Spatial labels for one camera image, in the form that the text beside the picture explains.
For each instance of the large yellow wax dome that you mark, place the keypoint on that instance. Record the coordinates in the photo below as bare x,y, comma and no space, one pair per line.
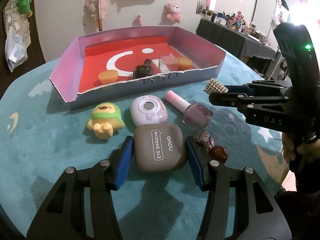
108,77

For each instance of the row of cosmetic bottles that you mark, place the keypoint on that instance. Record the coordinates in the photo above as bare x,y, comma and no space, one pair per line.
235,21

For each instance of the lilac round compact case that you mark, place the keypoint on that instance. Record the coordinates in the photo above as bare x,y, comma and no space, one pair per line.
147,112

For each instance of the round glitter nail polish bottle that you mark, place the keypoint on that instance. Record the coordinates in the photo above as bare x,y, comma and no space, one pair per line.
205,138

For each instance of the green plush dinosaur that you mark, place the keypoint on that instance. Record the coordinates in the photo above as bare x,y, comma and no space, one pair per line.
24,2

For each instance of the side table dark cloth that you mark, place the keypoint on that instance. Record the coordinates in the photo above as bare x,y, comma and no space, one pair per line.
235,42

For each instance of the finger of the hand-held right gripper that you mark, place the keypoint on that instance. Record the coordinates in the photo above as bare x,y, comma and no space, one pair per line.
237,100
265,88

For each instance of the yellow dog toy green hood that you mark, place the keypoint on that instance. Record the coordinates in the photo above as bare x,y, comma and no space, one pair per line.
105,120

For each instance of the clear plastic bag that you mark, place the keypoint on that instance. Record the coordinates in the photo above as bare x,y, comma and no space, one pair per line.
15,52

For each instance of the white stick orange ends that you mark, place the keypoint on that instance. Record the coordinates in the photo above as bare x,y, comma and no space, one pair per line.
100,7

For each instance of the dark wooden door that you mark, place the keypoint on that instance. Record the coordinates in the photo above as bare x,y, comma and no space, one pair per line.
37,30

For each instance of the black square nail polish bottle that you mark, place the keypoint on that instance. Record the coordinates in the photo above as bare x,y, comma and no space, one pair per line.
142,71

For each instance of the purple nail polish pink cap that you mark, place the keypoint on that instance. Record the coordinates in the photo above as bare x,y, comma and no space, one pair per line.
197,115

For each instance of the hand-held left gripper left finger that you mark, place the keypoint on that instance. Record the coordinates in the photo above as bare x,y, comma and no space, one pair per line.
123,162

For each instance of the white wardrobe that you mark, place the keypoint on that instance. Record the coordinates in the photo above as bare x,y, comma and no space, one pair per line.
265,10

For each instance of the clear hanging pocket organizer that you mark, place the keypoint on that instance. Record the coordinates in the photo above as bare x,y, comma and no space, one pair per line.
11,12

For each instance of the red-brown ball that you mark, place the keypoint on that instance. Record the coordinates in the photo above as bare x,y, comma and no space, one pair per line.
218,153

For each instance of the taupe eyeshadow case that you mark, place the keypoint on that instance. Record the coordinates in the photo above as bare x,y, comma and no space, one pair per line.
160,147

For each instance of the pink bear plush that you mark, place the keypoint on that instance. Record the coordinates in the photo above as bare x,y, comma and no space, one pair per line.
92,6

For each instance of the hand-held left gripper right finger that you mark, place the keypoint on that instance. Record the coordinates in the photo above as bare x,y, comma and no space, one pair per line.
196,165

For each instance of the small pink plush animal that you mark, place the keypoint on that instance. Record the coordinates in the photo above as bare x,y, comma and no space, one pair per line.
173,11

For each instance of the rhinestone studded cube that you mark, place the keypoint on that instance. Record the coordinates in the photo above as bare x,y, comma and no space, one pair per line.
216,85

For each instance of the person's right hand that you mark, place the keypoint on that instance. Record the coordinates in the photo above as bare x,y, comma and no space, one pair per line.
288,150

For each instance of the pink cardboard box red lining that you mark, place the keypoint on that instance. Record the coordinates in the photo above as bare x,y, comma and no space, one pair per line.
100,57

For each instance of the small yellow wax dome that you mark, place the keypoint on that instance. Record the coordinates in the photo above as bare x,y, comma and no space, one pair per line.
185,63

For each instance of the clear plastic cup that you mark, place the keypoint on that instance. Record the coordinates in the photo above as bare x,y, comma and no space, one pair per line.
168,63

